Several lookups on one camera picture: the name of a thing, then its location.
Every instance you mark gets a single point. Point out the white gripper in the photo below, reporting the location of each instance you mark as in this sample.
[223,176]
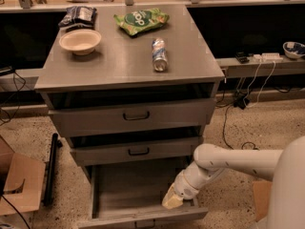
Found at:
[185,188]

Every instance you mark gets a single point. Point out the grey bottom drawer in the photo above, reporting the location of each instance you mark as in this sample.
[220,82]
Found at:
[129,195]

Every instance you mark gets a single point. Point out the grey drawer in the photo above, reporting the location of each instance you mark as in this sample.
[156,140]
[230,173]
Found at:
[126,152]
[132,118]
[129,195]

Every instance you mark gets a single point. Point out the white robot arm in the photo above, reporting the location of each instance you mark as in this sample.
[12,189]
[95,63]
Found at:
[285,169]

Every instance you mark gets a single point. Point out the grey middle drawer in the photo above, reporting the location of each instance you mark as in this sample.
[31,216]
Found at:
[126,152]

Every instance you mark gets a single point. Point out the grey top drawer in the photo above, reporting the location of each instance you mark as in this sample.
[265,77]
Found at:
[132,118]

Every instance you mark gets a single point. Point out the grey drawer cabinet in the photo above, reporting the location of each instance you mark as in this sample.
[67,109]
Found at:
[120,72]

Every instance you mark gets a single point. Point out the right cardboard box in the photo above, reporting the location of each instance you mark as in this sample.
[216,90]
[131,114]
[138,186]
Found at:
[262,191]

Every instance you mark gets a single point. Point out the cardboard box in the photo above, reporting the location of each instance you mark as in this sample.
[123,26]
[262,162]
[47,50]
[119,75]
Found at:
[262,191]
[23,177]

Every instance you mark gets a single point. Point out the black power adapter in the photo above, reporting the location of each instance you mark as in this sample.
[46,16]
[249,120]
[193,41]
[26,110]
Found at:
[241,102]

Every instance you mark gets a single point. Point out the black bar left floor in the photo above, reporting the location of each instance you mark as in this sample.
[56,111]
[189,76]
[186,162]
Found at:
[55,144]

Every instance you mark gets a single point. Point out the left cardboard box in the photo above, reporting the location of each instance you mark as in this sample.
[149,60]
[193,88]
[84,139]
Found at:
[23,177]

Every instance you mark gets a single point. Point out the silver soda can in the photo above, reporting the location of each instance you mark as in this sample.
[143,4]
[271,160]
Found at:
[159,55]

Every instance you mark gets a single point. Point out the small black device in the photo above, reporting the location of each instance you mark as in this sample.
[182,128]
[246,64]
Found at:
[241,57]

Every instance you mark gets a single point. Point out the white power strip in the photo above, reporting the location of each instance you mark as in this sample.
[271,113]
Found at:
[268,56]

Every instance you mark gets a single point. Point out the beige paper bowl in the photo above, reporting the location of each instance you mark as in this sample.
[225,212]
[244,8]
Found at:
[80,42]

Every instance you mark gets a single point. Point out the green chip bag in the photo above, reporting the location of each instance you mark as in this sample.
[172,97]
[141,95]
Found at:
[139,21]

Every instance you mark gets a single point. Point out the blue white bowl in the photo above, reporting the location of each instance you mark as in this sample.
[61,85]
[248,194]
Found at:
[294,50]

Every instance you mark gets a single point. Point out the dark blue snack bag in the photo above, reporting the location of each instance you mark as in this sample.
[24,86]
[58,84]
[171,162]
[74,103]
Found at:
[78,15]

